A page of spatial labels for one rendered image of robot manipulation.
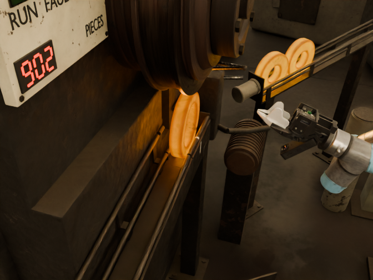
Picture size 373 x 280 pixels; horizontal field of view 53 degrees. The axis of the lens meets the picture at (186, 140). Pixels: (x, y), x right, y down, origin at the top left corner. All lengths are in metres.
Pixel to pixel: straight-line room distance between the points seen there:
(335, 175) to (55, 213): 0.81
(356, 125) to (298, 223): 0.52
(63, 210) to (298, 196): 1.48
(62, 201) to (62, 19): 0.28
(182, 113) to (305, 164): 1.33
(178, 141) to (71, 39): 0.42
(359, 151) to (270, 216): 0.81
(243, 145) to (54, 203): 0.81
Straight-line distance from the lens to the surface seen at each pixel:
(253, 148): 1.33
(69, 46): 0.61
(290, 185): 2.01
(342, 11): 3.54
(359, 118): 1.65
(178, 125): 0.92
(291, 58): 1.47
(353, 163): 1.13
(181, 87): 0.75
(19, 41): 0.52
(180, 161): 1.03
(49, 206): 0.65
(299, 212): 1.89
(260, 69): 1.37
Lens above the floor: 1.33
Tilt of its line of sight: 37 degrees down
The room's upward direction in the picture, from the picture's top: 2 degrees clockwise
